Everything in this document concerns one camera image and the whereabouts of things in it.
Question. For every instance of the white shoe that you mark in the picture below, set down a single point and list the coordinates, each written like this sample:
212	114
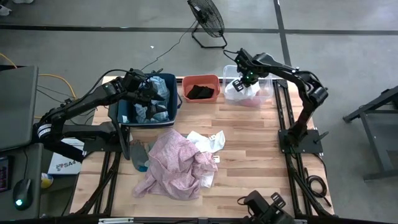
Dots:
4	10
23	1

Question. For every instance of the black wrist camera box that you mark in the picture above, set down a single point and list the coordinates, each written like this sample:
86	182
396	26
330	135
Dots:
133	79

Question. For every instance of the grey sock with blue toe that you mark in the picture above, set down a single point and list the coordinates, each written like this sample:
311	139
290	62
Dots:
143	169

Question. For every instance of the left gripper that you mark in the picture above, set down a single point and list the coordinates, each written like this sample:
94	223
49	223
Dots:
144	93

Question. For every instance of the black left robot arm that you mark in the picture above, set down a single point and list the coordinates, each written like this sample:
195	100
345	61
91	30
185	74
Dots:
84	102

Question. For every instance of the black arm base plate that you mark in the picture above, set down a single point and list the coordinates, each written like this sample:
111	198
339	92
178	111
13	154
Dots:
99	146
311	146

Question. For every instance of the deep pink cloth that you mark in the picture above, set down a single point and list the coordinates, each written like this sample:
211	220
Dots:
248	103

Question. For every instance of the black extrusion frame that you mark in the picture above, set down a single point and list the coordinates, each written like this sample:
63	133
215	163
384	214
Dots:
109	174
281	83

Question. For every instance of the white cardboard box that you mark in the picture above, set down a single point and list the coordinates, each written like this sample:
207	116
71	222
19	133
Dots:
66	163

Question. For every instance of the black diagonal strut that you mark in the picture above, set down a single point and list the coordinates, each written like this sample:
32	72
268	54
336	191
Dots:
59	148

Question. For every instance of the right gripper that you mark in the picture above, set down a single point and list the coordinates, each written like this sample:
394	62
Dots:
247	67

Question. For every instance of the small white label tag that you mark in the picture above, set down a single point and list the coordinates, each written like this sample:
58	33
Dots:
216	159

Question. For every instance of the yellow white cup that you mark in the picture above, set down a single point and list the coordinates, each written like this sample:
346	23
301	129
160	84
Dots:
46	182

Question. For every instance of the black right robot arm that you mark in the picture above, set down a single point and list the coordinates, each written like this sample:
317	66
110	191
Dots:
298	77

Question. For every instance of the black support post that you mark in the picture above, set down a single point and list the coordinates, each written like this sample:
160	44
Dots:
125	146

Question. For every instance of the dark grey desk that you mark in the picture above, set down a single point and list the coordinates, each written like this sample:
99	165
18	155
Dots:
37	174

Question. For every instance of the black bracketed device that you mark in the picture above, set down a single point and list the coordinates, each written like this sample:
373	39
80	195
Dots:
261	205

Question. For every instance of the grey flat monitor panel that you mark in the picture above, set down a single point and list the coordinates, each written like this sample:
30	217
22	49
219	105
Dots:
17	105

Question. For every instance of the black side table frame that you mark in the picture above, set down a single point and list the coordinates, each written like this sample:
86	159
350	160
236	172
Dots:
371	143

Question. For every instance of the black computer mouse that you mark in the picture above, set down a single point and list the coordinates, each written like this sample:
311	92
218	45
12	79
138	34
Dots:
23	193

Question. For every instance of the large pale pink cloth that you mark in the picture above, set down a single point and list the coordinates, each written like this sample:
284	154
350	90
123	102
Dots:
171	165

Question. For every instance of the black keyboard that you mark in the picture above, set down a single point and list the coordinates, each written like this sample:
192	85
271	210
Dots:
3	174

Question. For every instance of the orange plastic bin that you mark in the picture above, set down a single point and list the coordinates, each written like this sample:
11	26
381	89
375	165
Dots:
214	81

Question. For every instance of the navy fabric storage bin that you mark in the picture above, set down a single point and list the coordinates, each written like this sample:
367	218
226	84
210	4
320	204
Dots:
124	113

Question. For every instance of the plain white cloth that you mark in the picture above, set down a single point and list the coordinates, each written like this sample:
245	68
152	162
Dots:
248	93

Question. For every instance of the clear plastic bin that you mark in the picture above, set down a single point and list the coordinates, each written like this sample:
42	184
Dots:
228	71

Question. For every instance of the black cloth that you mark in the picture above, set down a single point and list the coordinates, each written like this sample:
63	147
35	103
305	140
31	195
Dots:
200	92

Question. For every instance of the silver metal bracket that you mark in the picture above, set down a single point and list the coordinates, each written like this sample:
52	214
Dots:
300	221
115	221

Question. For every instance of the black floor fan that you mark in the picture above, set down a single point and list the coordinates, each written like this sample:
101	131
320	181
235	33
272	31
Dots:
206	15

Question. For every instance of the white cloth with tags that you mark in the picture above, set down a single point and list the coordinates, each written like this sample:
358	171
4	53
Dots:
202	143

